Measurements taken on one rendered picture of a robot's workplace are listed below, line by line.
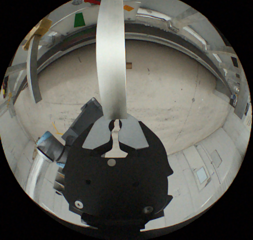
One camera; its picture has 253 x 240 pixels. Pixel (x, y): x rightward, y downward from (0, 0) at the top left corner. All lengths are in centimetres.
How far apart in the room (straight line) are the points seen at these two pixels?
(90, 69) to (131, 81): 55
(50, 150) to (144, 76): 114
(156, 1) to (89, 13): 34
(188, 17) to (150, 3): 26
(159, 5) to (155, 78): 87
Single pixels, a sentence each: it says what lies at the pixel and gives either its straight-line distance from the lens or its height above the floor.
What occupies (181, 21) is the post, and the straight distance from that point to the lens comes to 33.
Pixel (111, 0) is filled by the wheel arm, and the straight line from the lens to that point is 15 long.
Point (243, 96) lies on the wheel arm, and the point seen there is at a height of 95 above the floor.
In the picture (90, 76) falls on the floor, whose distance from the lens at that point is 102.
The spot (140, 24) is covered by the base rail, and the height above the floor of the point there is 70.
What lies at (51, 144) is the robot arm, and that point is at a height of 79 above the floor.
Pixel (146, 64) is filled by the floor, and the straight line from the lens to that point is 100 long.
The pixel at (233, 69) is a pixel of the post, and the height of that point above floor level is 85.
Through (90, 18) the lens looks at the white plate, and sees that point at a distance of 31.
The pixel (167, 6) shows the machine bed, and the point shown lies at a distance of 55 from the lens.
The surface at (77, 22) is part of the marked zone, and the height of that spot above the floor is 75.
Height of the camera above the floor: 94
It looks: 59 degrees down
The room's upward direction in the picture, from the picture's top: 174 degrees clockwise
